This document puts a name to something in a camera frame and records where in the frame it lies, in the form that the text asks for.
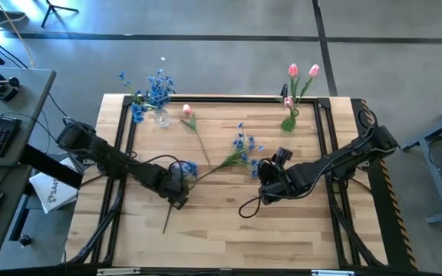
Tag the white labelled box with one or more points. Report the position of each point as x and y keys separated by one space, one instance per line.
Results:
x=54 y=191

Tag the black round desk foot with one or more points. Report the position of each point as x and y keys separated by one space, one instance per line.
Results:
x=25 y=240

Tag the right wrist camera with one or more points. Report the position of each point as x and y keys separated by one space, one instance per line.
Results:
x=283 y=155

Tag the black aluminium table frame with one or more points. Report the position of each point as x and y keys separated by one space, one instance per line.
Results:
x=225 y=99

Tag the dark blue table clamp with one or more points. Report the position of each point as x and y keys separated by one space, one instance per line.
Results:
x=284 y=90

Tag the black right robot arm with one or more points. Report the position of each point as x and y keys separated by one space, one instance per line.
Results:
x=340 y=161

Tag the person's foot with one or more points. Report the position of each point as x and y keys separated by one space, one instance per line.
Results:
x=12 y=17

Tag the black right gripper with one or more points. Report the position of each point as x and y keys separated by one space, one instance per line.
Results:
x=284 y=180

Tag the silver frame bracket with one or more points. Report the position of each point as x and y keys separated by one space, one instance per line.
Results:
x=117 y=271
x=332 y=273

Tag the black desk support beam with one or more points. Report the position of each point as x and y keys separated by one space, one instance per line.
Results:
x=48 y=165

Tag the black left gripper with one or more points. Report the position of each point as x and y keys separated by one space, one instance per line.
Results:
x=165 y=182

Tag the black base plate hazard edge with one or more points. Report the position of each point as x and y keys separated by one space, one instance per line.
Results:
x=386 y=214

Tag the grey office desk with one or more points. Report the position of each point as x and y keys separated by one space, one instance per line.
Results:
x=33 y=99

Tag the green glass vase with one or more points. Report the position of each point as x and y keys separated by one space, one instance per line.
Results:
x=289 y=124

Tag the clear glass vase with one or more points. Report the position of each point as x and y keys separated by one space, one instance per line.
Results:
x=162 y=119

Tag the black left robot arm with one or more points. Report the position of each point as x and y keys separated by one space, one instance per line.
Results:
x=109 y=157

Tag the grey metal table frame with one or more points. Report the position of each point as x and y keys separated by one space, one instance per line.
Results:
x=437 y=180

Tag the black tripod stand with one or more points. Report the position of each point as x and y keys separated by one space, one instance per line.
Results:
x=50 y=4

